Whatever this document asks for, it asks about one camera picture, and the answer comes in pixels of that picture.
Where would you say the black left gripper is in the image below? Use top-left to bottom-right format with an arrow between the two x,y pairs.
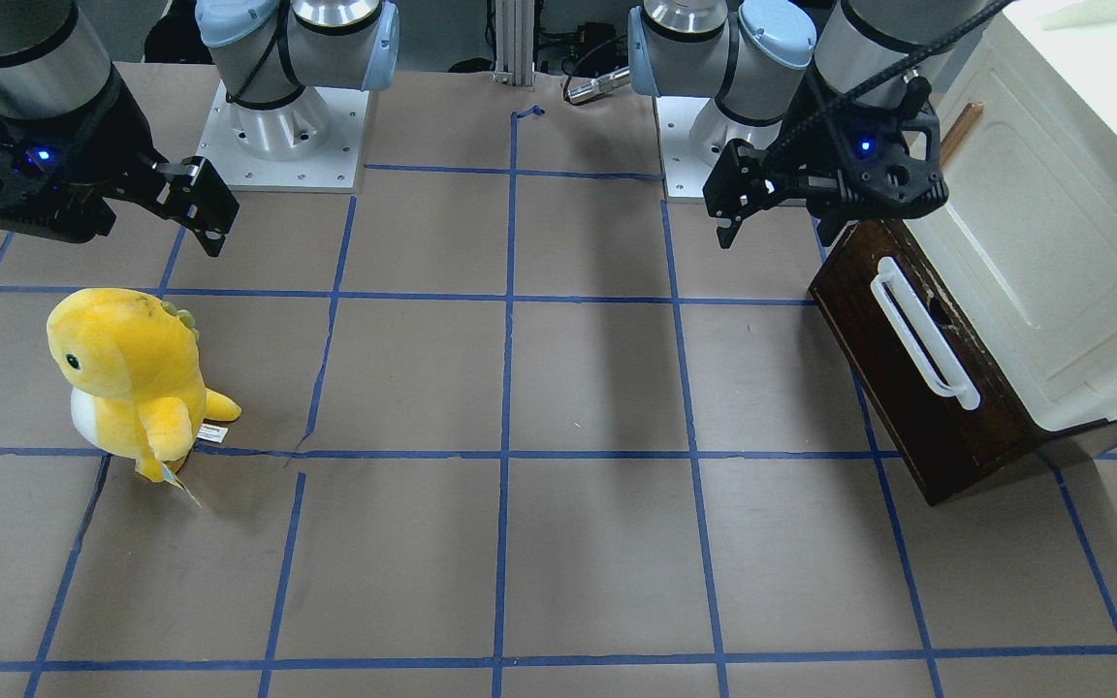
701,76 -> 949,250

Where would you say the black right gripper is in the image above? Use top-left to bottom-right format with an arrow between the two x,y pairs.
0,68 -> 239,258

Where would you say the white drawer handle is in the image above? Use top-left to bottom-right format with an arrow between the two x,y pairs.
869,257 -> 981,411

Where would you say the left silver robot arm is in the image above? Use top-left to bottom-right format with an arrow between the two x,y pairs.
626,1 -> 1005,248

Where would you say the yellow dinosaur plush toy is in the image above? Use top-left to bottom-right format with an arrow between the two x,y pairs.
46,288 -> 242,491

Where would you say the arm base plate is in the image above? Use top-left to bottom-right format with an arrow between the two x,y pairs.
655,96 -> 742,203
198,83 -> 375,194

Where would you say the aluminium frame post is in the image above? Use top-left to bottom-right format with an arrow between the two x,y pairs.
493,0 -> 536,90

